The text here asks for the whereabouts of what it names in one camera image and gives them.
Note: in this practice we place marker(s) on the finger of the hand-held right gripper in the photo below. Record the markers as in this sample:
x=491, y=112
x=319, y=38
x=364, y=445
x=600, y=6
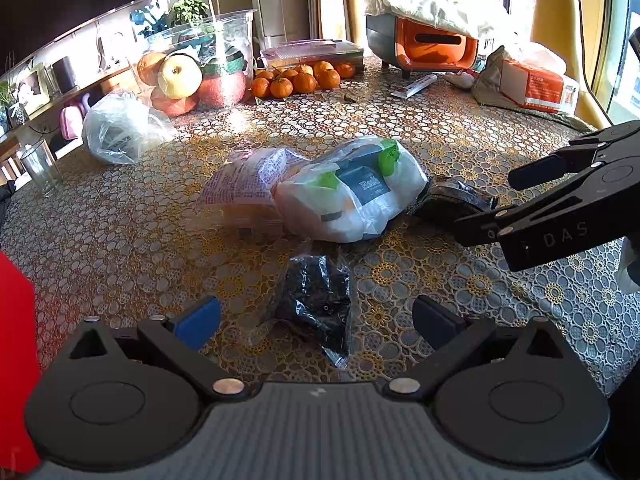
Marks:
x=535, y=171
x=477, y=230

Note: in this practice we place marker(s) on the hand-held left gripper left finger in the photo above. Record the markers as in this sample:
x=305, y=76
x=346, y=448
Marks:
x=200, y=319

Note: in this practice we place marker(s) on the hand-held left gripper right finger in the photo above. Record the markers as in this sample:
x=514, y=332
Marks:
x=436, y=320

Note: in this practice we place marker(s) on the black pouch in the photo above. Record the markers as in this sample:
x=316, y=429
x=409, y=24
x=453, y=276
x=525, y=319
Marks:
x=445, y=200

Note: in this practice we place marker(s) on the black plastic packet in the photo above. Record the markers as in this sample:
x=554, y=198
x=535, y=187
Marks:
x=312, y=295

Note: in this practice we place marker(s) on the red cardboard box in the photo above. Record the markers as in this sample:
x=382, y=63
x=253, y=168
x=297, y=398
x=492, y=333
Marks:
x=15, y=360

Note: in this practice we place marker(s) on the desktop with lace tablecloth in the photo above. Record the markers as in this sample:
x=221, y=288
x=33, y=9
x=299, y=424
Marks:
x=150, y=240

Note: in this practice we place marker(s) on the pale soft object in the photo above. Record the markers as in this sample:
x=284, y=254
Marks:
x=631, y=265

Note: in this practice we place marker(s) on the orange white tissue box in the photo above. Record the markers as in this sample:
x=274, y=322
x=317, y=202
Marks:
x=530, y=85

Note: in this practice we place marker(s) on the beige cloth bag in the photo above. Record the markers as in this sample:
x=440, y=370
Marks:
x=487, y=77

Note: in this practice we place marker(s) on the pink white small item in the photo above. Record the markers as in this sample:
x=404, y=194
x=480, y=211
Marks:
x=460, y=80

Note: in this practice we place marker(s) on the pink bread packet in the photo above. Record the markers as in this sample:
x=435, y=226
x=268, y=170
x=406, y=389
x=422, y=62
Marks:
x=240, y=185

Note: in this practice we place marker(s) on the white green plastic packet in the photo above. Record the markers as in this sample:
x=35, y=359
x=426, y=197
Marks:
x=320, y=210

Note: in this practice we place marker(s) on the orange grey appliance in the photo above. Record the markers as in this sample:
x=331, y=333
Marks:
x=425, y=52

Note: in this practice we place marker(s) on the window curtain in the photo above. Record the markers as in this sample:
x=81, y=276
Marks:
x=560, y=10

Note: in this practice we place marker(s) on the white plastic cover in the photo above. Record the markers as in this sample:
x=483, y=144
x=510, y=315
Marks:
x=440, y=0

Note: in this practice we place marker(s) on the clear plastic bag of greens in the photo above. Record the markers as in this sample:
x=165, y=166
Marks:
x=120, y=130

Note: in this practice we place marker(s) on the drinking glass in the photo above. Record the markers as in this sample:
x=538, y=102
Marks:
x=40, y=167

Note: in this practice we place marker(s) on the pile of tangerines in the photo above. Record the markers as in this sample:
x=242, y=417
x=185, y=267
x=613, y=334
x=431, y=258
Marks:
x=305, y=82

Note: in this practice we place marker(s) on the dark cloth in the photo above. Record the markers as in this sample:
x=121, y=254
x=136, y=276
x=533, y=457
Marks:
x=5, y=195

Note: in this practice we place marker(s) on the pink bag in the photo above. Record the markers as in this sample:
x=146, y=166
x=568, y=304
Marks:
x=71, y=122

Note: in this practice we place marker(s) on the yellow apple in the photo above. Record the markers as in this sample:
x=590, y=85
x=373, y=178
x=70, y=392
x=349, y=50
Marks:
x=180, y=76

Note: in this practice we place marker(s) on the clear plastic lidded container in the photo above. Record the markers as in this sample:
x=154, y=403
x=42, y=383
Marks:
x=310, y=52

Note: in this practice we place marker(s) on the wooden television console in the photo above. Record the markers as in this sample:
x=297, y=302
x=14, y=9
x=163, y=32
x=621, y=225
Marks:
x=112, y=80

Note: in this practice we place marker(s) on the small potted green plant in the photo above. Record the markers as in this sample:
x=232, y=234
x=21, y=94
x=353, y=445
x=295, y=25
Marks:
x=15, y=115

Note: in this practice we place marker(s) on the grey speaker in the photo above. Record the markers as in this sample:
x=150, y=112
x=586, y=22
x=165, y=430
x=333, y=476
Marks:
x=64, y=75

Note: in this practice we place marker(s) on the clear plastic fruit bowl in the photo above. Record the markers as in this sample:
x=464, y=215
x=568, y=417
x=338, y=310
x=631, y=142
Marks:
x=227, y=35

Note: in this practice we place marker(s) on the white standing air conditioner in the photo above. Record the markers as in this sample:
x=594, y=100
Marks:
x=275, y=5

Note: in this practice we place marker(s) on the blue white toy figure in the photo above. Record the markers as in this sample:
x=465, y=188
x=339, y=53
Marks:
x=142, y=20

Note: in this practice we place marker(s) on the black television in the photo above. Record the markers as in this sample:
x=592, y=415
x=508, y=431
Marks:
x=50, y=0

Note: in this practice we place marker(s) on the white picture frame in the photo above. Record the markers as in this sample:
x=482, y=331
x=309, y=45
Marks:
x=32, y=87

